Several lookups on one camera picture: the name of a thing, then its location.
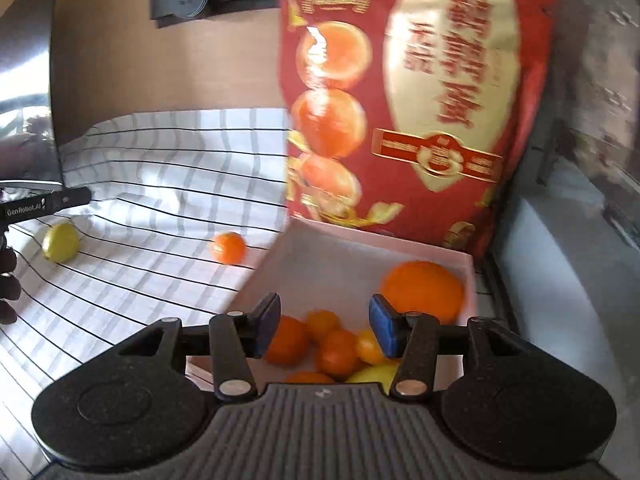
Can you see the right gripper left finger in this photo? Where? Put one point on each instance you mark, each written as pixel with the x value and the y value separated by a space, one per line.
pixel 235 338

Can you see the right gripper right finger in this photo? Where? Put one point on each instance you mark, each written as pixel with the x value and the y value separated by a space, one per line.
pixel 412 339

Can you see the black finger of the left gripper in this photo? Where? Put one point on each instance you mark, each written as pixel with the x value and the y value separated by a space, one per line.
pixel 42 205

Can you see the dark gloved left hand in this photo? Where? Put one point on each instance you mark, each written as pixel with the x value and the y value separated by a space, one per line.
pixel 10 287

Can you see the yellow-green lemon on cloth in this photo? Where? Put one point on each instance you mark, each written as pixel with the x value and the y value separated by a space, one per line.
pixel 61 243

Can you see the yellow lemon in box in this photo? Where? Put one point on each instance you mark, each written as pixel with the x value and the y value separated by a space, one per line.
pixel 383 374

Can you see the black monitor screen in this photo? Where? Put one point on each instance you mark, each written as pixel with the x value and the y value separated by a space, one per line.
pixel 29 153

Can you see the small mandarin in box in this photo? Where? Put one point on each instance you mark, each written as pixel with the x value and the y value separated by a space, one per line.
pixel 319 323

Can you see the mandarin with stem far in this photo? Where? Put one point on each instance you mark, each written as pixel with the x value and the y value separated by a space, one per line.
pixel 228 248

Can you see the pink cardboard box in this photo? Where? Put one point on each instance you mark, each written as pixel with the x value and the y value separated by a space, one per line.
pixel 314 266

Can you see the white checkered tablecloth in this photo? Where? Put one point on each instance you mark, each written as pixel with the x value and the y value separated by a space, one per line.
pixel 163 185

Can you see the glass computer case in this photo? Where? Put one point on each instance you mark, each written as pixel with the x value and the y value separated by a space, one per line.
pixel 568 245

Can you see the red quail egg bag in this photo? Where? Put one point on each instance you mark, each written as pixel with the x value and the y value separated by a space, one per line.
pixel 409 116

